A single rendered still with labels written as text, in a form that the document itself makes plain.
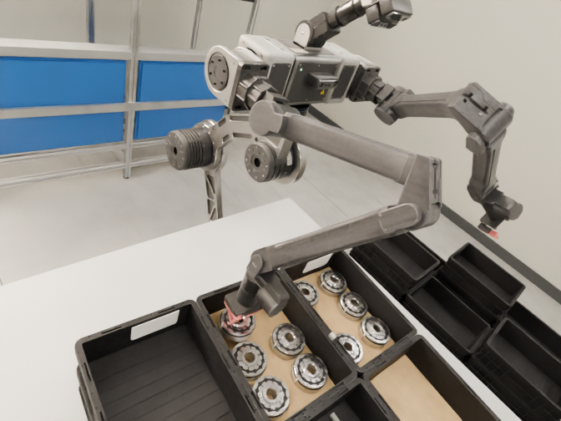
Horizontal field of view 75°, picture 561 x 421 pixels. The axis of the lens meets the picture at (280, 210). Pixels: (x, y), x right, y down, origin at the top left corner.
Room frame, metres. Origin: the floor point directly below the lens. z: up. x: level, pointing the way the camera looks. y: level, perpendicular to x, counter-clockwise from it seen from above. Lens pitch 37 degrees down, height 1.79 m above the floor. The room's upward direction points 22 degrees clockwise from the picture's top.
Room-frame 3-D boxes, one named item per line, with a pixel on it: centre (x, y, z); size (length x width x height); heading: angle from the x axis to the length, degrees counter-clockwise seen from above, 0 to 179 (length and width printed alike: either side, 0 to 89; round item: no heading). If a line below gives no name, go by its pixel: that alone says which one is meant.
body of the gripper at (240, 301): (0.62, -0.01, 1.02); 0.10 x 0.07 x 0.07; 140
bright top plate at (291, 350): (0.66, -0.17, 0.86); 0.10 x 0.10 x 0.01
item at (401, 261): (1.69, -0.71, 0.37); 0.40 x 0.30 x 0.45; 55
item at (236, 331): (0.63, -0.01, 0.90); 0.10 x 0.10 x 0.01
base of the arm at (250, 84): (0.84, 0.16, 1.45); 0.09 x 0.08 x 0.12; 145
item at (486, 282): (1.79, -1.27, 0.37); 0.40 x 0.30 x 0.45; 55
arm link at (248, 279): (0.62, -0.01, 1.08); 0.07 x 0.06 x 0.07; 55
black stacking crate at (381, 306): (0.83, -0.31, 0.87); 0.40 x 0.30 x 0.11; 50
